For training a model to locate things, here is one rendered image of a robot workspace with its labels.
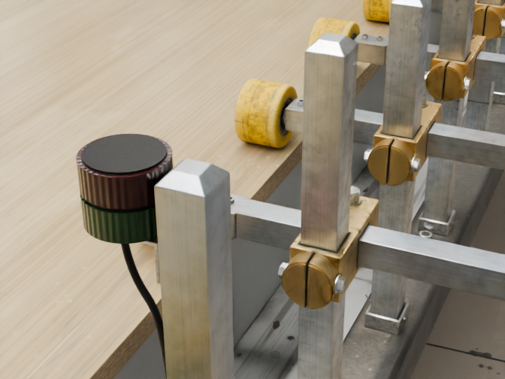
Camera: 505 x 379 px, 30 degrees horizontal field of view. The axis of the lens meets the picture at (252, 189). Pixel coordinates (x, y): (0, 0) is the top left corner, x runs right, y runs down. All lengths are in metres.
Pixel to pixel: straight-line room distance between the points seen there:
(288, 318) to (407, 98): 0.44
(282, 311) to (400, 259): 0.50
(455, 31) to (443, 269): 0.47
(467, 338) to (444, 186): 1.04
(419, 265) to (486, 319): 1.56
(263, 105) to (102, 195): 0.58
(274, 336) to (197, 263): 0.74
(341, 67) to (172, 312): 0.26
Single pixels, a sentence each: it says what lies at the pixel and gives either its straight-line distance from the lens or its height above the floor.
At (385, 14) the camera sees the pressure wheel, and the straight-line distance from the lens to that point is 1.59.
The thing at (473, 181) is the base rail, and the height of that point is 0.70.
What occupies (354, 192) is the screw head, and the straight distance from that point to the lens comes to 0.92.
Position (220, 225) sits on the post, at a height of 1.13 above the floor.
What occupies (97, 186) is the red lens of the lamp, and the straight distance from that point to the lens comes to 0.58.
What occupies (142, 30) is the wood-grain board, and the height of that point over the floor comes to 0.90.
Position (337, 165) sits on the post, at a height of 1.06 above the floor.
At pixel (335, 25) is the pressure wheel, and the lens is 1.37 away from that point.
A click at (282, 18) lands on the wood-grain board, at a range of 1.63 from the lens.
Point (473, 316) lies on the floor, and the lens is 2.44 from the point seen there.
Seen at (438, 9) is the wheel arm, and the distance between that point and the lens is 1.59.
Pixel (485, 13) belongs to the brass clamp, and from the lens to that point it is 1.50.
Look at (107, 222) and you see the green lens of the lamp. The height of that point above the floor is 1.13.
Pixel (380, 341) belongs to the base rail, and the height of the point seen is 0.70.
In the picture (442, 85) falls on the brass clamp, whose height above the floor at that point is 0.94.
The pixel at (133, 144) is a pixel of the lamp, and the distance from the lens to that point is 0.60.
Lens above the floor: 1.44
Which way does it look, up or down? 29 degrees down
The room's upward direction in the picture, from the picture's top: straight up
